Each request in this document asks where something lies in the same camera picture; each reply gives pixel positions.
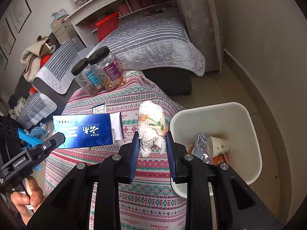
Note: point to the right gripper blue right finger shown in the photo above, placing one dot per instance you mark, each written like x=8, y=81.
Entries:
x=171, y=158

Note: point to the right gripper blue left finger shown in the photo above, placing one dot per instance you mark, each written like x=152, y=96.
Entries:
x=133, y=154

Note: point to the floral napkin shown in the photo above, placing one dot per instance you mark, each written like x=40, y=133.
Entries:
x=151, y=128

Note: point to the floral paper cup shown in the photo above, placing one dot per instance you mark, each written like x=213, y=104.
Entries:
x=218, y=146

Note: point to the blue white paper card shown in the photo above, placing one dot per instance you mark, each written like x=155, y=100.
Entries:
x=99, y=109

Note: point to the dark blue carton box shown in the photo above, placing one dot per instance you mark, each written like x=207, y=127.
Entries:
x=89, y=130

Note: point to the clear plastic water bottle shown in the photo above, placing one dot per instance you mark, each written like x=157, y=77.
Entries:
x=201, y=148

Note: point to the red instant noodle cup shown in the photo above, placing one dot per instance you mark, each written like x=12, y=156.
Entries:
x=220, y=159

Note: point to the white plastic trash bin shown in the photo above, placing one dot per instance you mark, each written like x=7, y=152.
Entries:
x=230, y=121

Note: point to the person left hand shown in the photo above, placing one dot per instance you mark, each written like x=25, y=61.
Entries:
x=35, y=199

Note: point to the blue plastic stool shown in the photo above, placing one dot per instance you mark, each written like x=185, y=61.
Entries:
x=27, y=141

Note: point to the blue plush toy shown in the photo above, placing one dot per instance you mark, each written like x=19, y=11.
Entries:
x=40, y=131

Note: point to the dark sofa with quilt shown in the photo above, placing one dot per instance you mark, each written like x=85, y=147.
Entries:
x=51, y=88

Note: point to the teal label snack jar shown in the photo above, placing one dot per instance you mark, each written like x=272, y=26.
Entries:
x=86, y=78

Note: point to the purple label nut jar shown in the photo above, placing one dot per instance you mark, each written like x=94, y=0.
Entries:
x=107, y=68

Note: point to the beige folded blanket pile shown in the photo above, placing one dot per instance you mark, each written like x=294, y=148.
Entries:
x=32, y=56

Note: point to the grey quilted bed cover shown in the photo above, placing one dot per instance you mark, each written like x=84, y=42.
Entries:
x=155, y=41

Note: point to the red cushion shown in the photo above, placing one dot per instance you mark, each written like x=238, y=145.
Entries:
x=107, y=25

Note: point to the grey lace curtain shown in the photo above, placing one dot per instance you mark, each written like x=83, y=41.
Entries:
x=203, y=21

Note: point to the white bookshelf headboard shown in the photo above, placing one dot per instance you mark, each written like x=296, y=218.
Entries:
x=84, y=19

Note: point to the framed wall picture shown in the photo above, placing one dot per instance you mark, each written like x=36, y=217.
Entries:
x=7, y=37
x=19, y=11

